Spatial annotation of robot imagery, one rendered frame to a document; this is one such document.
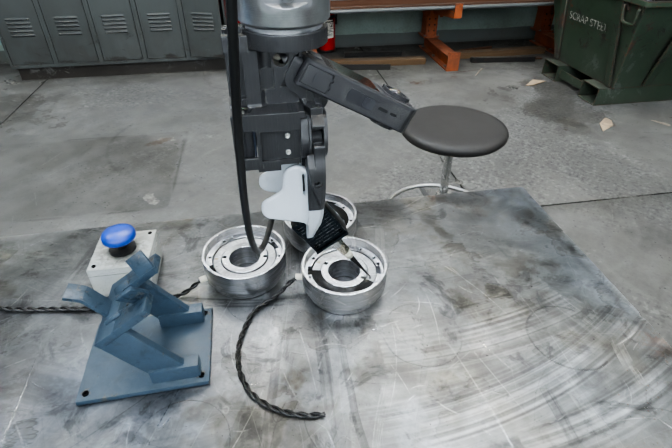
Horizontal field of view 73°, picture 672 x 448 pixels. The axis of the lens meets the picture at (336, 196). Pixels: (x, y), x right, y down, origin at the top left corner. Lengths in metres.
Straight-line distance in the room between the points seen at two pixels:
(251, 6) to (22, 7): 3.75
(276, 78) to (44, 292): 0.43
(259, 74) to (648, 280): 1.87
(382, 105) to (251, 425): 0.32
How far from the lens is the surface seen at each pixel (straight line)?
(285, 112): 0.39
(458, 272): 0.63
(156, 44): 3.90
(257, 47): 0.37
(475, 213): 0.75
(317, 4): 0.37
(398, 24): 4.50
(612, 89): 3.62
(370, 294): 0.54
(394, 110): 0.41
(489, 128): 1.48
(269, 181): 0.48
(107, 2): 3.89
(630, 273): 2.10
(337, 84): 0.39
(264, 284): 0.57
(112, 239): 0.61
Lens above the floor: 1.22
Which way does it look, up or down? 34 degrees down
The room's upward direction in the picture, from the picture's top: straight up
